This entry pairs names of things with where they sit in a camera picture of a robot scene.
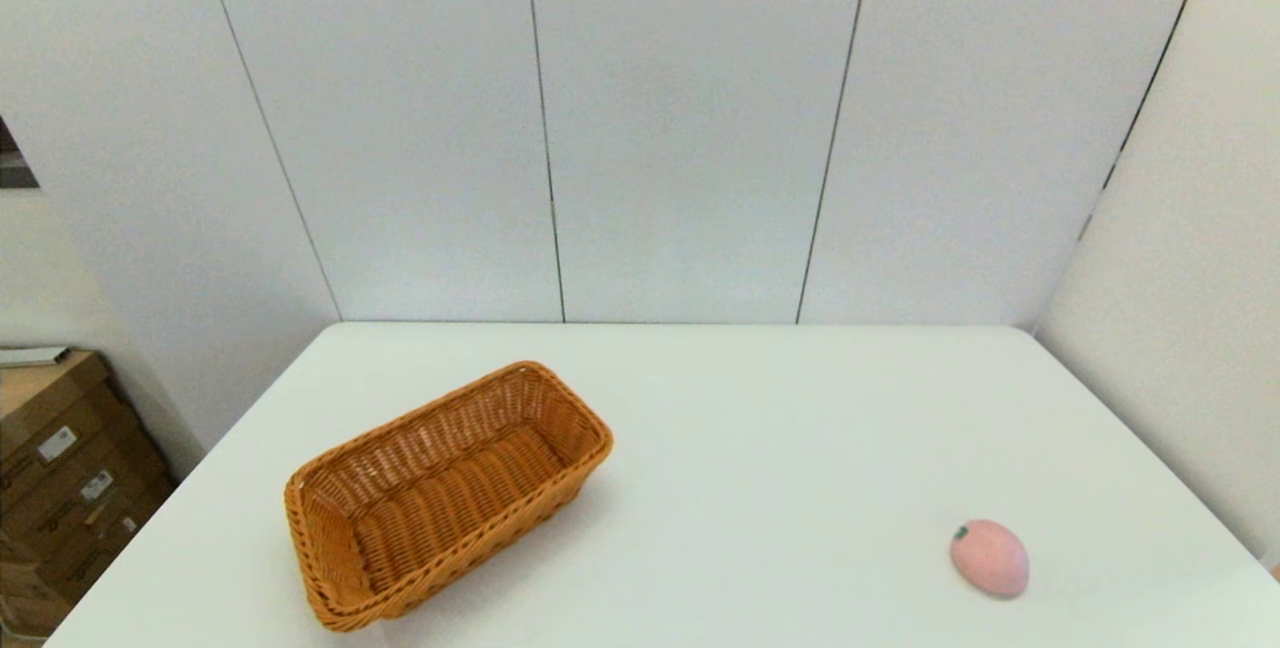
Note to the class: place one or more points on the pink toy peach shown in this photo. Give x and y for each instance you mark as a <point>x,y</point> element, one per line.
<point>990,558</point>

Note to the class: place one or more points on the orange wicker basket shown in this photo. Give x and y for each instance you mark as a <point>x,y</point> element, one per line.
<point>450,498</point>

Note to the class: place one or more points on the brown cardboard box with label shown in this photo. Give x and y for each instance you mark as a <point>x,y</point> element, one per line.
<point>40,408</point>
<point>70,503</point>
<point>90,558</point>

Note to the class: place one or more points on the white flat book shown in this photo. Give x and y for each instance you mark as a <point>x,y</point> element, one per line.
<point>30,356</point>

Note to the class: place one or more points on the dark grey wall fixture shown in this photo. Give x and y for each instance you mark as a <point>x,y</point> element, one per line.
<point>12,168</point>

